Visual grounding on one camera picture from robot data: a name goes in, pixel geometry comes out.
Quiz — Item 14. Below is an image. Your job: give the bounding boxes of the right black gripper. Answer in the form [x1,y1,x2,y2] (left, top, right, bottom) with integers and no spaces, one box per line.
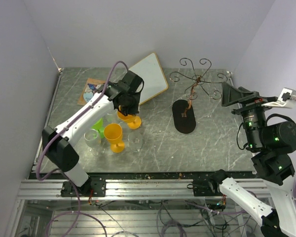
[222,80,278,149]

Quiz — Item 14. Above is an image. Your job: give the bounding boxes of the clear wine glass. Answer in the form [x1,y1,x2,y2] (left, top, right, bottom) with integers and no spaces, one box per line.
[105,110,118,124]
[84,129,105,157]

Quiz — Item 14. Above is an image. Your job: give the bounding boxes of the orange plastic wine glass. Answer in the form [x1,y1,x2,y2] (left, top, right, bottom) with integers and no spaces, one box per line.
[104,123,125,153]

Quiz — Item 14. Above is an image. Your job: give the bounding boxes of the green plastic wine glass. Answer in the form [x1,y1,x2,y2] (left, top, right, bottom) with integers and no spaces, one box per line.
[91,118,105,138]

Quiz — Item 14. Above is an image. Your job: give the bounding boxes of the clear ribbed glass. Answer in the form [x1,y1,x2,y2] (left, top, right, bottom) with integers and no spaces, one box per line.
[128,131,143,152]

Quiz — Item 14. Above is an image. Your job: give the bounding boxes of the clear wine glass front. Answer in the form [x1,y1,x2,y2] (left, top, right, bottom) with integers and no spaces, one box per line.
[84,129,105,157]

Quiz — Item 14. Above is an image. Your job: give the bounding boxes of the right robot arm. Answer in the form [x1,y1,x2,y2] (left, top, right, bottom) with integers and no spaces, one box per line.
[207,82,296,237]

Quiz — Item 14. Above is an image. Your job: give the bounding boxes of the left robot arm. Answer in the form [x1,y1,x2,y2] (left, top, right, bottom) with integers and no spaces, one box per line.
[39,71,145,196]

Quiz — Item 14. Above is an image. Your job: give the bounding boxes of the black oval rack base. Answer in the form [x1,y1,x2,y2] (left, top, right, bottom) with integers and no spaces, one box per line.
[172,100,196,134]

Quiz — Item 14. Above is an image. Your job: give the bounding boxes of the copper wire glass rack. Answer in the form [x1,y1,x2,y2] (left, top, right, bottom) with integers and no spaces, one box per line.
[169,57,228,118]

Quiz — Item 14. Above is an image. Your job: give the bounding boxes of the small whiteboard yellow frame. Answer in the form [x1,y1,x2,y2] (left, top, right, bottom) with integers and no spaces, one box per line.
[129,52,169,105]

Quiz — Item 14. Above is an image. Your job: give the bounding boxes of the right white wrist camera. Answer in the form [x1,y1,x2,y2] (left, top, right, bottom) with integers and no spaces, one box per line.
[262,87,296,109]

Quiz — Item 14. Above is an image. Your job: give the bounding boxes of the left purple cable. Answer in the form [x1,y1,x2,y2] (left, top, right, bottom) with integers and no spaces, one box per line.
[36,61,128,182]

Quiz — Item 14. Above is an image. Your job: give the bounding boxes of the tangled cables under table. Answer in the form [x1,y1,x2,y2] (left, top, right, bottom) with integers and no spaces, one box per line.
[46,197,259,237]

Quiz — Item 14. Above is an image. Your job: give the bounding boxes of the aluminium rail frame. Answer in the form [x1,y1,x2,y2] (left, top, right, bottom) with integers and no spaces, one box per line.
[17,179,269,200]

